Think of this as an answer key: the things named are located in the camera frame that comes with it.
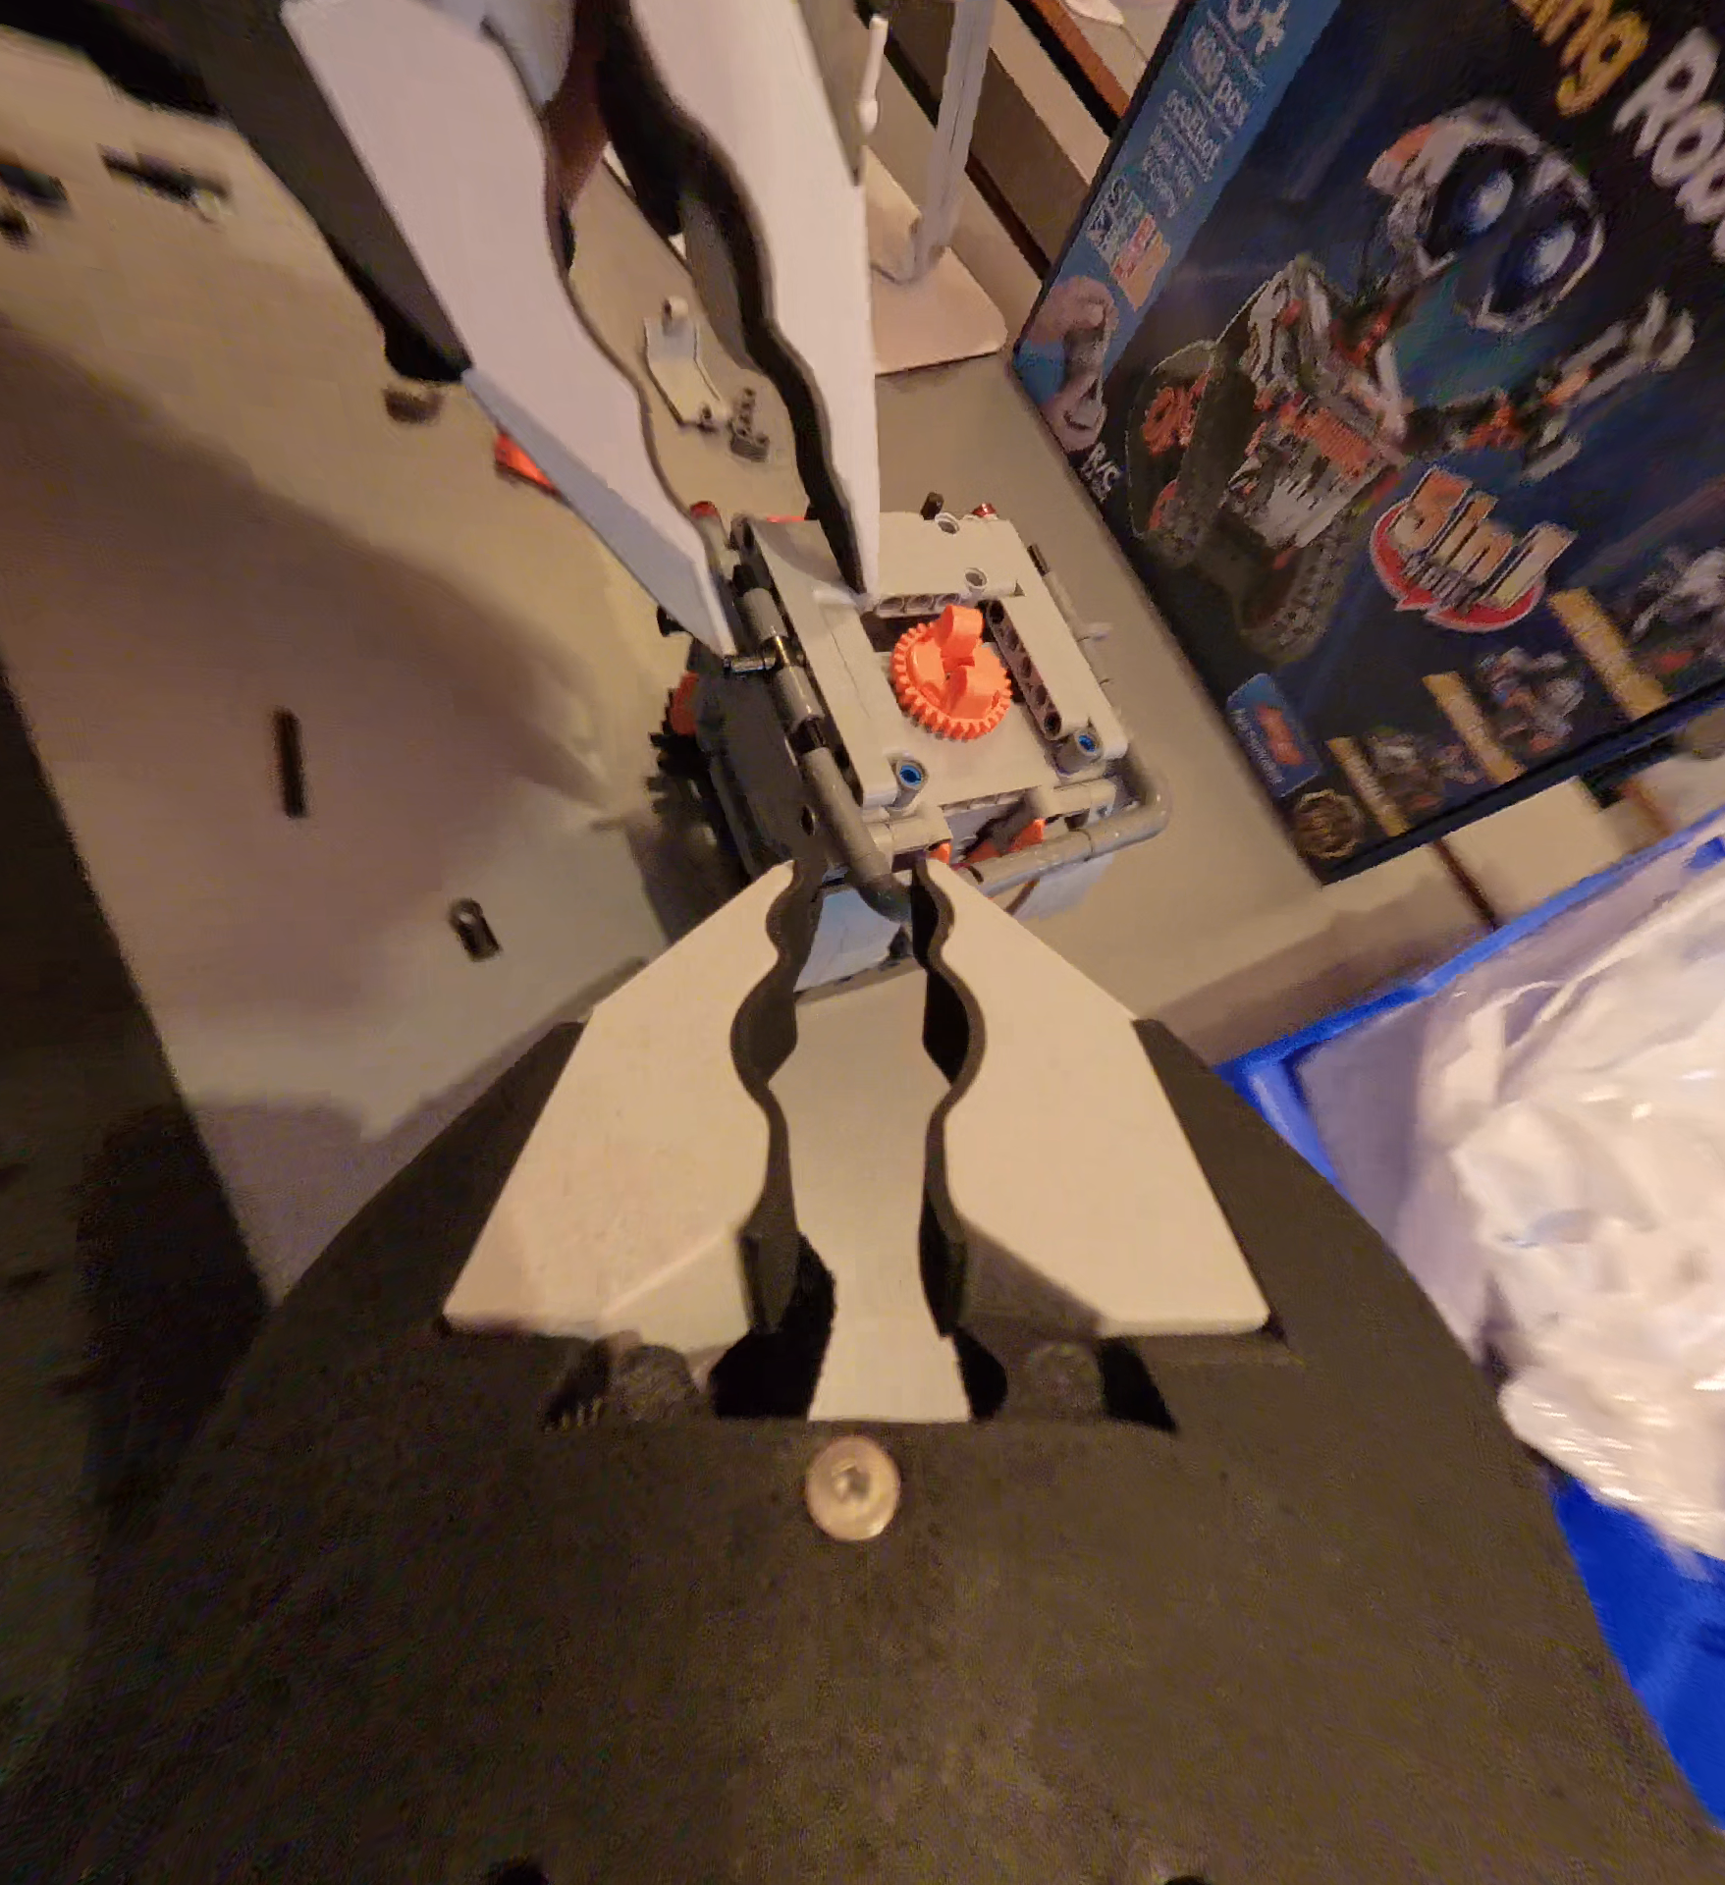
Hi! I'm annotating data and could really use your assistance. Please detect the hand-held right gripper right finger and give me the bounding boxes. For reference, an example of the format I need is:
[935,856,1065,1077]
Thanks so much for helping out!
[919,856,1274,1417]

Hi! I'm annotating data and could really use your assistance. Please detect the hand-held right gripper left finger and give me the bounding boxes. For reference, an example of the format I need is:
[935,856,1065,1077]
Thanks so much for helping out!
[444,862,811,1417]

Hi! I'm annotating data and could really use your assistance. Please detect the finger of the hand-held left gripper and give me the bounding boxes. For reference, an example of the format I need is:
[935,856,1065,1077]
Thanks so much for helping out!
[284,0,740,654]
[629,0,890,595]

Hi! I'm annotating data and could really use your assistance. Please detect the cluster of small grey connectors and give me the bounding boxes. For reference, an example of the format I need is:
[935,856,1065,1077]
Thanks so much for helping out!
[0,132,231,235]

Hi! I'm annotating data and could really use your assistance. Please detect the dark grey axle pin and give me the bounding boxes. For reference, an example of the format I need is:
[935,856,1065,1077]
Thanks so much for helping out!
[956,812,1135,885]

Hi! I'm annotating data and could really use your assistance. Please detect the dark grey elbow connector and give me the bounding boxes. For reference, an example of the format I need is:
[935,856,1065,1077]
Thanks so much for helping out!
[820,799,906,898]

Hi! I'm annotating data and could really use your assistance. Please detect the grey white toy robot model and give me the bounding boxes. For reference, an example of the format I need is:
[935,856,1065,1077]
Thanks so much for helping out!
[651,502,1176,996]

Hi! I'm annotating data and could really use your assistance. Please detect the grey axle rod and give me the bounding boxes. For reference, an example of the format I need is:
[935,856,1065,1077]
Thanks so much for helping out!
[722,577,869,862]

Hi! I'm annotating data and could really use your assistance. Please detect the white stand base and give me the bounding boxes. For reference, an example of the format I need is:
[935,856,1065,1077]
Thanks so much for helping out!
[855,0,1030,371]

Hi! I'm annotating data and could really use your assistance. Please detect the light grey curved panel piece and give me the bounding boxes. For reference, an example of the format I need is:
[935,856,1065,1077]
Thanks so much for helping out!
[644,296,784,467]

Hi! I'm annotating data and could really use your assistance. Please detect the clear plastic bags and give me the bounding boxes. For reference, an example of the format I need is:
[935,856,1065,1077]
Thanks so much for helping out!
[1410,824,1725,1609]

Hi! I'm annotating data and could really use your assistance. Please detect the blue robot kit box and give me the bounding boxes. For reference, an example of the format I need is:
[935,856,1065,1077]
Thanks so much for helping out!
[1009,0,1725,885]

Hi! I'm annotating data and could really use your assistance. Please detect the blue storage bin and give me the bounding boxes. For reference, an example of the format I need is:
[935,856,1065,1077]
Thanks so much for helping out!
[1219,789,1725,1885]

